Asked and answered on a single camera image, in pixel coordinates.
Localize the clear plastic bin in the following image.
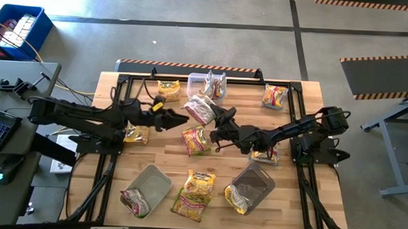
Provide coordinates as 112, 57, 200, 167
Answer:
186, 72, 228, 103

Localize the yellow creamy chicken ramen pack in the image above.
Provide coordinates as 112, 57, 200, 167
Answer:
123, 122, 150, 145
182, 169, 217, 199
222, 183, 250, 216
156, 79, 182, 103

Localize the green-edged chili shrimp ramen pack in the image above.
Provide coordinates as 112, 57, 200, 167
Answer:
182, 92, 218, 127
180, 124, 213, 158
119, 188, 152, 219
170, 187, 211, 224

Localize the grey desk leg frame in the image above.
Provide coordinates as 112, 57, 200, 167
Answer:
357, 86, 408, 199

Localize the blue plastic crate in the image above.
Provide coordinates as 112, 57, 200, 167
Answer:
0, 3, 54, 62

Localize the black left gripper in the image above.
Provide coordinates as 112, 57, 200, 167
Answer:
131, 101, 191, 133

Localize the grey side table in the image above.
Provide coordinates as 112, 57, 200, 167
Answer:
0, 60, 62, 226

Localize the dark smoky plastic bin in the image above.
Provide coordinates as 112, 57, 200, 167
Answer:
222, 160, 277, 217

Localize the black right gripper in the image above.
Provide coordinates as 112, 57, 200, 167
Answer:
207, 103, 270, 156

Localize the white cardboard box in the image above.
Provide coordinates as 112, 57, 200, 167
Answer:
50, 135, 80, 175

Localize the yellow cable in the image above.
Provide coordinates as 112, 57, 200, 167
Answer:
0, 17, 99, 96

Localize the black aluminium table frame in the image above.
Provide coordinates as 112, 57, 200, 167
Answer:
59, 71, 354, 229

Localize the black support beam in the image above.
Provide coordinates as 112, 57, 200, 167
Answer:
30, 132, 78, 168

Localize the black computer mouse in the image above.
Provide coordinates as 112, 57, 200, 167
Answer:
0, 154, 25, 186

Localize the white plastic bin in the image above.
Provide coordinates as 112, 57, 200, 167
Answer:
118, 162, 174, 220

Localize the white pink box bundle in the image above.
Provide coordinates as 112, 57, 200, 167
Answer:
0, 12, 37, 49

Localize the black desk clamp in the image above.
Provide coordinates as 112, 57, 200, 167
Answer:
12, 71, 52, 102

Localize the black hazard-striped floor mat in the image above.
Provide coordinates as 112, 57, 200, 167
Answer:
312, 0, 408, 13
338, 52, 408, 103
114, 58, 261, 80

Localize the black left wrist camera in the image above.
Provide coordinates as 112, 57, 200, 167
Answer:
149, 95, 167, 114

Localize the blue-edged ramen pack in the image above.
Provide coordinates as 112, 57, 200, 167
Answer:
260, 83, 290, 111
248, 145, 280, 166
214, 71, 228, 101
203, 69, 216, 99

